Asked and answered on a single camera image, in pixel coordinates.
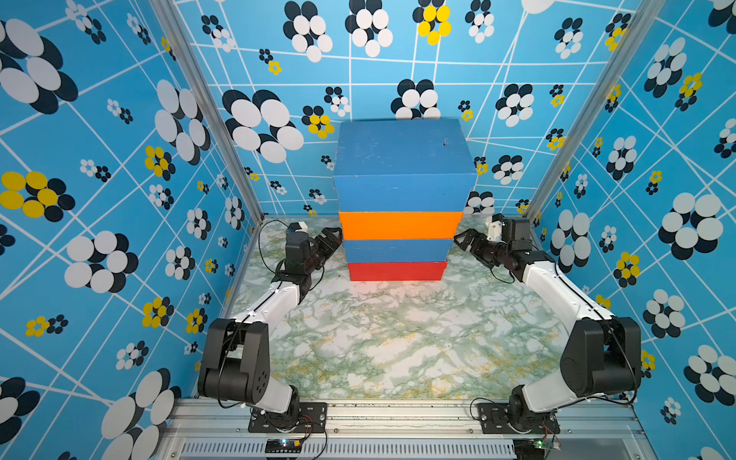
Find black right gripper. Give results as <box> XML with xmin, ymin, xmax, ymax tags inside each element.
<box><xmin>451</xmin><ymin>229</ymin><xmax>509</xmax><ymax>266</ymax></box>

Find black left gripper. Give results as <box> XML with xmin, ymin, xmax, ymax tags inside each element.
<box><xmin>304</xmin><ymin>227</ymin><xmax>342</xmax><ymax>277</ymax></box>

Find blue shoebox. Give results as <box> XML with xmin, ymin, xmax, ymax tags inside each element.
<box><xmin>333</xmin><ymin>119</ymin><xmax>476</xmax><ymax>213</ymax></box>
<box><xmin>343</xmin><ymin>239</ymin><xmax>453</xmax><ymax>264</ymax></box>

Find orange shoebox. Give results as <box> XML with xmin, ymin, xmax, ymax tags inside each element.
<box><xmin>339</xmin><ymin>212</ymin><xmax>464</xmax><ymax>241</ymax></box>

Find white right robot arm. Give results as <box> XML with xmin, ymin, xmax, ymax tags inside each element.
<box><xmin>453</xmin><ymin>214</ymin><xmax>641</xmax><ymax>432</ymax></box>

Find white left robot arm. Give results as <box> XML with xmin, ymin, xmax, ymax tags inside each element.
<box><xmin>197</xmin><ymin>222</ymin><xmax>343</xmax><ymax>431</ymax></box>

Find red shoebox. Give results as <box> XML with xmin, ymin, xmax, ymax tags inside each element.
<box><xmin>348</xmin><ymin>261</ymin><xmax>448</xmax><ymax>282</ymax></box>

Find left green circuit board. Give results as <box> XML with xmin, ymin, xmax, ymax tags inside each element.
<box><xmin>264</xmin><ymin>438</ymin><xmax>304</xmax><ymax>457</ymax></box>

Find green circuit board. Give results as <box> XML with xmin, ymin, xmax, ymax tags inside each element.
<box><xmin>264</xmin><ymin>438</ymin><xmax>304</xmax><ymax>457</ymax></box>
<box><xmin>514</xmin><ymin>437</ymin><xmax>561</xmax><ymax>460</ymax></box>

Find right green circuit board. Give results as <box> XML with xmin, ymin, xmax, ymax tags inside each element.
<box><xmin>514</xmin><ymin>437</ymin><xmax>561</xmax><ymax>460</ymax></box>

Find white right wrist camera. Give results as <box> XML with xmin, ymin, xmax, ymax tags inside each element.
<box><xmin>485</xmin><ymin>214</ymin><xmax>506</xmax><ymax>242</ymax></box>

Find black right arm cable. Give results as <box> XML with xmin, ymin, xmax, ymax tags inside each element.
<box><xmin>488</xmin><ymin>252</ymin><xmax>639</xmax><ymax>406</ymax></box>

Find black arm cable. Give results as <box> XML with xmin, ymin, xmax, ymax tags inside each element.
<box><xmin>215</xmin><ymin>217</ymin><xmax>326</xmax><ymax>409</ymax></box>
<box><xmin>488</xmin><ymin>252</ymin><xmax>639</xmax><ymax>406</ymax></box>

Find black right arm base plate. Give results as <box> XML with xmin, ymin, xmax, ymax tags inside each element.
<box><xmin>471</xmin><ymin>402</ymin><xmax>561</xmax><ymax>436</ymax></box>

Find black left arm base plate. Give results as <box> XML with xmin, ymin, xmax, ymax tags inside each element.
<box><xmin>247</xmin><ymin>402</ymin><xmax>328</xmax><ymax>434</ymax></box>

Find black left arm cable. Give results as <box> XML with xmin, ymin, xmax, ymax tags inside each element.
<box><xmin>215</xmin><ymin>217</ymin><xmax>326</xmax><ymax>409</ymax></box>

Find aluminium front rail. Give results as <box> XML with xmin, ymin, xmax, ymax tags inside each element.
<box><xmin>156</xmin><ymin>400</ymin><xmax>656</xmax><ymax>459</ymax></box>

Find left aluminium corner post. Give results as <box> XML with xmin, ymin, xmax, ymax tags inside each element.
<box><xmin>149</xmin><ymin>0</ymin><xmax>264</xmax><ymax>228</ymax></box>

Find aluminium corner post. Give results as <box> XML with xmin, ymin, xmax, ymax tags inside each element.
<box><xmin>149</xmin><ymin>0</ymin><xmax>264</xmax><ymax>228</ymax></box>
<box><xmin>524</xmin><ymin>0</ymin><xmax>666</xmax><ymax>220</ymax></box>

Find right aluminium corner post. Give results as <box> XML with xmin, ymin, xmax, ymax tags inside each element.
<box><xmin>524</xmin><ymin>0</ymin><xmax>666</xmax><ymax>220</ymax></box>

